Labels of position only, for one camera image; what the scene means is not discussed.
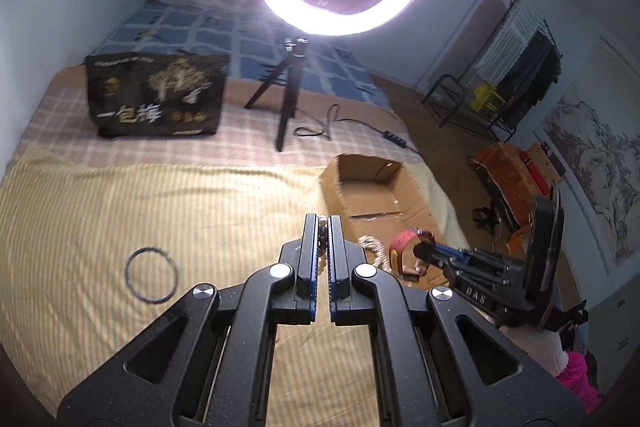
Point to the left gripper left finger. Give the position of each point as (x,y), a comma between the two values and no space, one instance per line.
(206,361)

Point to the pink sleeve forearm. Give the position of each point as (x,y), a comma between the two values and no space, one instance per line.
(574,377)

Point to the striped yellow bed cloth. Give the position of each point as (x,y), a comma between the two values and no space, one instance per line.
(91,256)

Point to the black clothes rack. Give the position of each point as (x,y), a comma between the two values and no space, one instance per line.
(498,63)

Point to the cardboard box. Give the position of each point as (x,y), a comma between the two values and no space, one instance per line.
(378,198)

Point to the black snack bag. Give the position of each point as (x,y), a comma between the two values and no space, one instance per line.
(150,95)

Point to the orange wooden stool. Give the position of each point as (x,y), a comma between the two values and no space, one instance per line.
(513,177)

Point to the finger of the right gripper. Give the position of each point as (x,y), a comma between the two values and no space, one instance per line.
(460,254)
(426,252)

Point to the landscape wall painting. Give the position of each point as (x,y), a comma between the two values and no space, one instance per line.
(594,129)

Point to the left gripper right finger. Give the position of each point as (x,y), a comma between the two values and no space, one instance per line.
(436,360)

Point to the right gloved hand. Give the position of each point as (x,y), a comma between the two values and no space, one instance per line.
(544,347)

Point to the blue checkered quilt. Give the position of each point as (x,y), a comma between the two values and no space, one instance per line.
(255,42)

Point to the brown leather wristwatch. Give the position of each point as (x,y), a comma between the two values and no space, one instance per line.
(399,249)

